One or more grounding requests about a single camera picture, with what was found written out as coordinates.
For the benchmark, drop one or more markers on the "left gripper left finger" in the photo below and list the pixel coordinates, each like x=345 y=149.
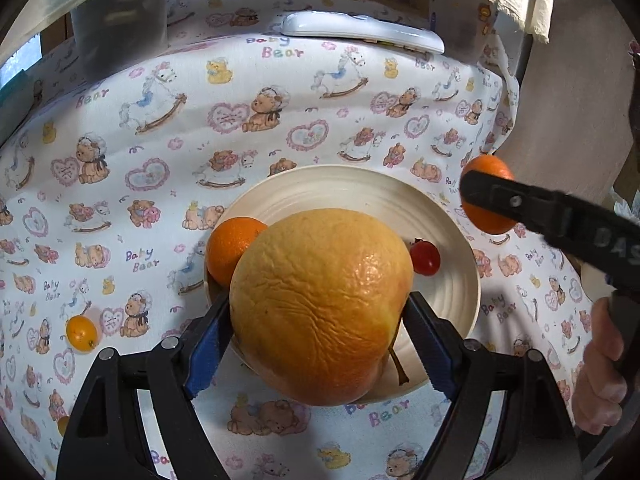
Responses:
x=105 y=437

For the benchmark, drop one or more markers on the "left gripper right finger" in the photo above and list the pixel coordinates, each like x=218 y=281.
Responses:
x=534 y=439

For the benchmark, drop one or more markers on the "yellow-orange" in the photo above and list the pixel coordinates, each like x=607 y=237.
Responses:
x=81 y=333

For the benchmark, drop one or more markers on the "orange mandarin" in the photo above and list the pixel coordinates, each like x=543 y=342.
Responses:
x=227 y=244
x=479 y=213

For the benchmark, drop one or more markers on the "red cherry tomato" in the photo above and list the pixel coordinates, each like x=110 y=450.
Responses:
x=425 y=257

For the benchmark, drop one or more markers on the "large yellow-orange grapefruit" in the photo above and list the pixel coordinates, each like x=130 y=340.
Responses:
x=316 y=301

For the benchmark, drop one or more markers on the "small orange tomato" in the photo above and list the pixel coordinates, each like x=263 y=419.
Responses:
x=62 y=425

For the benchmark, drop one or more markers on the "right human hand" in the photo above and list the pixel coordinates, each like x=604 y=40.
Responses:
x=600 y=389

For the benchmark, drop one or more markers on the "wooden headboard panel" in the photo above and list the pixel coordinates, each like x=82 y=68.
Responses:
x=572 y=132

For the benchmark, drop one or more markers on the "baby bear printed bedsheet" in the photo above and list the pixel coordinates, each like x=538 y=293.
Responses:
x=109 y=191

